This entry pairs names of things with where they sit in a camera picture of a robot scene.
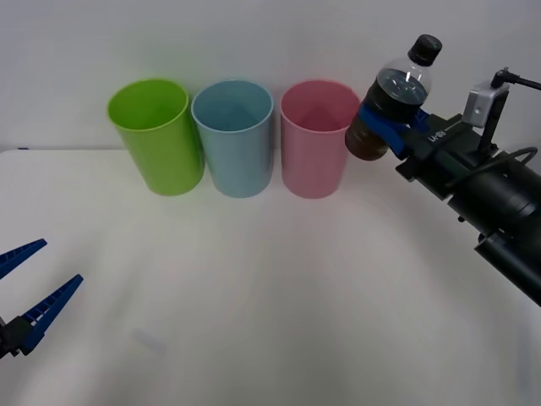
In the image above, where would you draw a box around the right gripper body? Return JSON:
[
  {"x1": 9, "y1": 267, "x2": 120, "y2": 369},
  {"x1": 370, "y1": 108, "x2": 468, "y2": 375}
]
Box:
[{"x1": 395, "y1": 112, "x2": 505, "y2": 200}]

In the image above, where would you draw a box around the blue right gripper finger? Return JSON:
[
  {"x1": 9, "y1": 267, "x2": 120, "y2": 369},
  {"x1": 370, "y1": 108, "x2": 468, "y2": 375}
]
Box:
[
  {"x1": 359, "y1": 102, "x2": 413, "y2": 159},
  {"x1": 410, "y1": 108, "x2": 433, "y2": 129}
]

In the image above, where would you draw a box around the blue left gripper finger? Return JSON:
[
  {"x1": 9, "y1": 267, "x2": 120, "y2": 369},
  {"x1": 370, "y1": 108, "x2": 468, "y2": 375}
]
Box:
[
  {"x1": 8, "y1": 274, "x2": 85, "y2": 357},
  {"x1": 0, "y1": 239, "x2": 48, "y2": 282}
]

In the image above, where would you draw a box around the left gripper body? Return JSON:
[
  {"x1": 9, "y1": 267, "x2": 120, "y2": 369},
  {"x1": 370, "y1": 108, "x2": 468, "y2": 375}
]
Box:
[{"x1": 0, "y1": 315, "x2": 15, "y2": 361}]

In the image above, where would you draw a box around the green plastic bin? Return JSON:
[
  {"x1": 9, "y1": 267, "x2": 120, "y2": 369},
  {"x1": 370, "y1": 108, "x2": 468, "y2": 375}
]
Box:
[{"x1": 106, "y1": 78, "x2": 206, "y2": 197}]

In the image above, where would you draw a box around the pale blue plastic bin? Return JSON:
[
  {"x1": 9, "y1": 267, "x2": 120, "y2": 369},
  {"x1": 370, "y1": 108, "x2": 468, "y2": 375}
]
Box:
[{"x1": 190, "y1": 79, "x2": 275, "y2": 199}]

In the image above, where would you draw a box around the pink plastic bin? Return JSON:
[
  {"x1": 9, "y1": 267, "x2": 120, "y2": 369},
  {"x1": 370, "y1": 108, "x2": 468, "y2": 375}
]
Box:
[{"x1": 279, "y1": 80, "x2": 362, "y2": 200}]

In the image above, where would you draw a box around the plastic bottle with dark drink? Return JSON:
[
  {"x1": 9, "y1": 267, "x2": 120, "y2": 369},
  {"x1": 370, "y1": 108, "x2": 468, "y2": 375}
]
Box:
[{"x1": 344, "y1": 34, "x2": 444, "y2": 162}]

